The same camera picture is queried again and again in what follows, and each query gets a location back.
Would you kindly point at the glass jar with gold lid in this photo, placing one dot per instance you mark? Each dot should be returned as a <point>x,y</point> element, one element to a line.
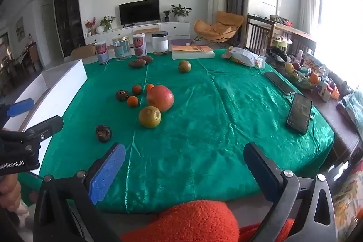
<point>122,49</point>

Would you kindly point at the white cardboard box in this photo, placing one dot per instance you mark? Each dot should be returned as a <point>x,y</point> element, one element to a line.
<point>65,80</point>

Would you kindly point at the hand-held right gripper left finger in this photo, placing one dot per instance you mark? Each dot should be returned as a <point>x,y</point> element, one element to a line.
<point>109,171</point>

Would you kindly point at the floral printed cloth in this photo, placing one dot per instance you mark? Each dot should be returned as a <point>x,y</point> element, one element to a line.
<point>350,202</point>

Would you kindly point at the wooden slatted crib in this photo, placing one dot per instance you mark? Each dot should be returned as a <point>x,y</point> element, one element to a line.
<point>261,35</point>

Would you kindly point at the wooden board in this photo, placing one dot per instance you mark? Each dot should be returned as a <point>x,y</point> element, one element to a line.
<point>146,30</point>

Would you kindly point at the white television cabinet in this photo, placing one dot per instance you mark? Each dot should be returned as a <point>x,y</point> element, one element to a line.
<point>177,28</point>

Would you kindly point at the green plant in vase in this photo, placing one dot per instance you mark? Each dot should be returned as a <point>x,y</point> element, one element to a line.
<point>107,22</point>

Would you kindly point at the green-brown orange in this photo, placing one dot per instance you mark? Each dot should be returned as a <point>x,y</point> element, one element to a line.
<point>184,66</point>

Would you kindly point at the thick yellow-cover book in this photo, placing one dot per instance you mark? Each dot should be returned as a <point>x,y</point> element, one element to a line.
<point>192,52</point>

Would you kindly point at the black glass cabinet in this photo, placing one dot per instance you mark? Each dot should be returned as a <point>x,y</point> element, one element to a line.
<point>68,12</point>

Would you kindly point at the red label tin can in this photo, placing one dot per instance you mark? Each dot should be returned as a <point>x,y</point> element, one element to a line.
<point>101,53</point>
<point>139,46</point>

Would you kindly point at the yellow apple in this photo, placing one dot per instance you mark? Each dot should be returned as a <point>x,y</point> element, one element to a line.
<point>289,68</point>

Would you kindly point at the white plastic snack bag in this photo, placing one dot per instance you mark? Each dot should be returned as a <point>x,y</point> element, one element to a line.
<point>245,57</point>

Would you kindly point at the white jar with black lid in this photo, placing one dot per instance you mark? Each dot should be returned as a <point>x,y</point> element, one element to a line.
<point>160,43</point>

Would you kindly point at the orange lounge chair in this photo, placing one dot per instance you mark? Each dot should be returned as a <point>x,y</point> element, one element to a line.
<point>218,28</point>

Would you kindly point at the framed wall picture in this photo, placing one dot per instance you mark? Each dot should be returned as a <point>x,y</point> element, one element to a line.
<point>19,29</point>

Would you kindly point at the yellow-green orange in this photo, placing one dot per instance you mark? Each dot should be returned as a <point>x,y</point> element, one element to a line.
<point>149,117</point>

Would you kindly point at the flat black smartphone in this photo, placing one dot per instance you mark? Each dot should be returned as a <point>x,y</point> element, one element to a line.
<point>280,83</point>

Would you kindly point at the brown sweet potato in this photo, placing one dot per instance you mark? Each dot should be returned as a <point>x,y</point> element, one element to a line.
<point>136,64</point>
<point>147,59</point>

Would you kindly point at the propped black smartphone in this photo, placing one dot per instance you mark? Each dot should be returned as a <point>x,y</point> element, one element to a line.
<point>299,114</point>

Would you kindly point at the green tablecloth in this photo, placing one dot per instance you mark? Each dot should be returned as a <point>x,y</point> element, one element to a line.
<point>204,131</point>

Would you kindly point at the red flower arrangement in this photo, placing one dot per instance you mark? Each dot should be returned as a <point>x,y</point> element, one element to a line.
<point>90,25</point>

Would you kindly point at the person's left hand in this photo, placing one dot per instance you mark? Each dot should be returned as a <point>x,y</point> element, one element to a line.
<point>10,193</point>

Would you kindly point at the large green potted plant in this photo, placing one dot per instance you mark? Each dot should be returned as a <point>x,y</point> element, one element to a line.
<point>180,11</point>

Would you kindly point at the red grapefruit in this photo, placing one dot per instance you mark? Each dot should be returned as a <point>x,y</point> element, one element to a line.
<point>160,98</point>

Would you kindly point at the dark mangosteen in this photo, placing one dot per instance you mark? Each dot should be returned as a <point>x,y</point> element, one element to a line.
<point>103,133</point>
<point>122,95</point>

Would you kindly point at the small green potted plant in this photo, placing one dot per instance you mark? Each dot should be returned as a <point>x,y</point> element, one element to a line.
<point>166,15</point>

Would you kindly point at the brown cardboard box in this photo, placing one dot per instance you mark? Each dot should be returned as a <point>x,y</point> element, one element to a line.
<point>83,51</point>

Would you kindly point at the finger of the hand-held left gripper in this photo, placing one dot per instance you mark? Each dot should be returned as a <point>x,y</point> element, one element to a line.
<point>21,107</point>
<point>46,125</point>

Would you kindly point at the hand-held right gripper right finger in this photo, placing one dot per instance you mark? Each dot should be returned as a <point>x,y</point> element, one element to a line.
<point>259,172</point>

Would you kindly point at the black television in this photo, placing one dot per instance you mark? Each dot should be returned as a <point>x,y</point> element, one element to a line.
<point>139,11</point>

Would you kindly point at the orange fruit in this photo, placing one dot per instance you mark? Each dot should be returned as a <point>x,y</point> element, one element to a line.
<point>314,78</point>

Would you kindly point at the small tangerine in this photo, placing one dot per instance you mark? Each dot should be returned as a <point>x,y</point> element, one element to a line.
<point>136,89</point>
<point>132,101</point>
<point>149,86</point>

